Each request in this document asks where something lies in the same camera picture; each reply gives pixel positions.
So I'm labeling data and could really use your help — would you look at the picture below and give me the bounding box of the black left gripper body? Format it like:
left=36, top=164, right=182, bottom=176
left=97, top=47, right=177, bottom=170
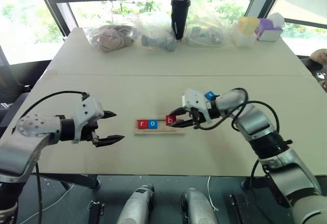
left=83, top=110, right=106, bottom=147

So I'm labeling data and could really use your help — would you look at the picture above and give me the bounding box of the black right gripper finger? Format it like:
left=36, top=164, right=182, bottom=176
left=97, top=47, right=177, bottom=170
left=169, top=119, right=196, bottom=128
left=168, top=107, right=190, bottom=116

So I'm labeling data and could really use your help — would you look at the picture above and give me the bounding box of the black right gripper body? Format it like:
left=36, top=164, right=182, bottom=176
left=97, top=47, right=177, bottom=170
left=187, top=107, right=207, bottom=130

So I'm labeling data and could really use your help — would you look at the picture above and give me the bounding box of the wooden letter tray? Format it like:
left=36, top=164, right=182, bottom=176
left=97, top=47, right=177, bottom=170
left=133, top=117, right=186, bottom=136

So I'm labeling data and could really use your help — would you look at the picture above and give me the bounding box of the silver robot leg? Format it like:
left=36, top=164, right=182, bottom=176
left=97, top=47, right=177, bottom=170
left=116, top=184, right=155, bottom=224
left=181, top=188, right=219, bottom=224

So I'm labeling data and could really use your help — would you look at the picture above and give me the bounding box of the plastic bag with beige items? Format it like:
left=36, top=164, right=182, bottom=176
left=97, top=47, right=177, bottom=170
left=86, top=16, right=140, bottom=54

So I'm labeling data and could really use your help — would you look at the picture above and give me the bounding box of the plastic bag with grey parts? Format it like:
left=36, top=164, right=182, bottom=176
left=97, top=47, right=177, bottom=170
left=139, top=12, right=179, bottom=53

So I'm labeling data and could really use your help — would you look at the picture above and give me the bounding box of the tall clear plastic bag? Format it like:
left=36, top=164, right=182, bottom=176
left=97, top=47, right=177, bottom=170
left=181, top=0, right=232, bottom=48

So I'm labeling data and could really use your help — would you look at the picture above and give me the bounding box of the black chair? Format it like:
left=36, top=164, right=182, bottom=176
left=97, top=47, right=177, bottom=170
left=0, top=44, right=32, bottom=132

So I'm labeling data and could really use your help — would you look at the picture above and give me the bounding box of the black travel tumbler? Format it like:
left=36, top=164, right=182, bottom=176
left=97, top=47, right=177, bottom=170
left=170, top=0, right=191, bottom=42

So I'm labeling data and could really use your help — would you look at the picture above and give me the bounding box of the purple and white tissue box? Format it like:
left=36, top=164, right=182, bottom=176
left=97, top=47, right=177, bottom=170
left=254, top=12, right=285, bottom=42

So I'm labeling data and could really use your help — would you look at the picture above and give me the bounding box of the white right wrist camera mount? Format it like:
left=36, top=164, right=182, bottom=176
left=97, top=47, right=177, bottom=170
left=181, top=88, right=213, bottom=125

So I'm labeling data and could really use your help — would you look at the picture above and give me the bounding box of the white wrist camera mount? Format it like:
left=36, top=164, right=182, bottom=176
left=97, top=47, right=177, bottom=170
left=72, top=95, right=105, bottom=144
left=181, top=88, right=213, bottom=125

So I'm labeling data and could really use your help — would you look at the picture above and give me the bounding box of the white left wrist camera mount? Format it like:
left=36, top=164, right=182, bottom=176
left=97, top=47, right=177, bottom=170
left=72, top=95, right=105, bottom=144

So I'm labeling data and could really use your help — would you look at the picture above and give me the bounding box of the black table frame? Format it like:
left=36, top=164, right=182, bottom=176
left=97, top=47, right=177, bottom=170
left=32, top=172, right=102, bottom=190

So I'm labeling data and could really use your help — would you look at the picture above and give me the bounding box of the white floor cable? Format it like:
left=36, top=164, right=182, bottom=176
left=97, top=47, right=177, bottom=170
left=207, top=175, right=220, bottom=212

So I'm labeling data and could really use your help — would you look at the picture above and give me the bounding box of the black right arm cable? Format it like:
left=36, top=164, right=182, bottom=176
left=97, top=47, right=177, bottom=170
left=197, top=87, right=281, bottom=132

